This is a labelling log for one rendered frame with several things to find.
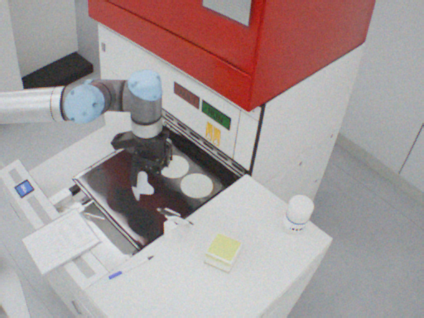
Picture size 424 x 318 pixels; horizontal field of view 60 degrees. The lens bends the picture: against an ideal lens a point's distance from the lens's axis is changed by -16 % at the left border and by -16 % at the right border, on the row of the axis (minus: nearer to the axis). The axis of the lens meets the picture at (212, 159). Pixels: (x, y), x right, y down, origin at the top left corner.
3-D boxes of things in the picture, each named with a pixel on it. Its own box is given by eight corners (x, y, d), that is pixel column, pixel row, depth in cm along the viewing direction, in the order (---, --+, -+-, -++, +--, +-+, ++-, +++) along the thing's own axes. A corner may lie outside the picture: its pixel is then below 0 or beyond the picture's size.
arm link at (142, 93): (128, 66, 93) (165, 67, 93) (131, 103, 101) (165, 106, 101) (120, 85, 88) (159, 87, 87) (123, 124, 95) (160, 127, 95)
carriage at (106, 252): (68, 196, 132) (66, 190, 130) (136, 271, 116) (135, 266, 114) (50, 208, 128) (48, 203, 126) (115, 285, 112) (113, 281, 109)
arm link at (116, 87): (74, 80, 86) (119, 81, 86) (89, 77, 97) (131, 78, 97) (72, 115, 88) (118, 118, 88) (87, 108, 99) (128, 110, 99)
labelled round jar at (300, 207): (291, 211, 121) (299, 190, 115) (310, 224, 118) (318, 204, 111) (277, 224, 118) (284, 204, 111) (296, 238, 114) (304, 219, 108)
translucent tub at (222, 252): (214, 244, 112) (217, 230, 107) (240, 255, 110) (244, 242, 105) (202, 265, 107) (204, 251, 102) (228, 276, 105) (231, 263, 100)
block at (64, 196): (68, 192, 130) (66, 186, 128) (73, 199, 128) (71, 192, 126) (49, 204, 126) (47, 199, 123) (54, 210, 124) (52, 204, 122)
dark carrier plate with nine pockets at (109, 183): (154, 132, 151) (154, 131, 151) (225, 187, 135) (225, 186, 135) (77, 179, 132) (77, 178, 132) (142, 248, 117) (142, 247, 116)
